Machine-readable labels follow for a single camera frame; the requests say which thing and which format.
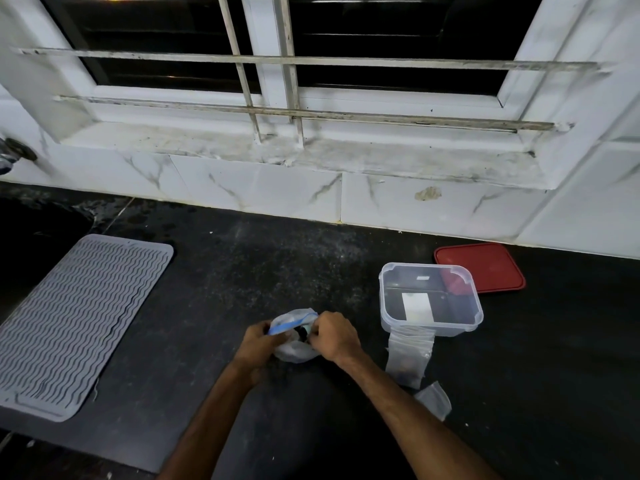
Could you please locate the person's right hand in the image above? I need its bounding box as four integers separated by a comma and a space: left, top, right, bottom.
306, 311, 364, 367

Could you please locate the blue-sealed clear zip bag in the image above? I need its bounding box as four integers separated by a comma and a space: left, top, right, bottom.
268, 308, 323, 364

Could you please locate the small empty clear bag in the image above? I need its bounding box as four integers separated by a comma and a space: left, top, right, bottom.
413, 381, 453, 422

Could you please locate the clear zip bag with contents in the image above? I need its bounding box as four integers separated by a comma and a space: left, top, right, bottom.
384, 326, 437, 389

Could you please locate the metal wall tap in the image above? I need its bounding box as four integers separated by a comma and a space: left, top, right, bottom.
0, 137, 38, 175

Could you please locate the clear plastic container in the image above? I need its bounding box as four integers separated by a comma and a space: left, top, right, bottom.
378, 262, 485, 338

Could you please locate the black sink basin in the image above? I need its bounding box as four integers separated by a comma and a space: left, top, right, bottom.
0, 197, 96, 323

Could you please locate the white window frame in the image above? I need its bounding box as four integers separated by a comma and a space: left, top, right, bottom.
30, 0, 596, 145

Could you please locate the grey ribbed drying mat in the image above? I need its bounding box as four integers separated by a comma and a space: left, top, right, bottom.
0, 234, 175, 423

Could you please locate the metal window grille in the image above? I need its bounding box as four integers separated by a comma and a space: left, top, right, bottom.
17, 0, 601, 145

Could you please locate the person's left forearm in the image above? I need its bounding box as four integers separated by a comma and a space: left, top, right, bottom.
156, 366, 257, 480

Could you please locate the person's left hand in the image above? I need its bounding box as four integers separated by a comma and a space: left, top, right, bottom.
233, 320, 288, 386

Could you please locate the red plastic lid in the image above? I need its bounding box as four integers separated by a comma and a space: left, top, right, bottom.
433, 243, 527, 295

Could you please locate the person's right forearm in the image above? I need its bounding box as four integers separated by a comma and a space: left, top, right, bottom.
337, 349, 502, 480

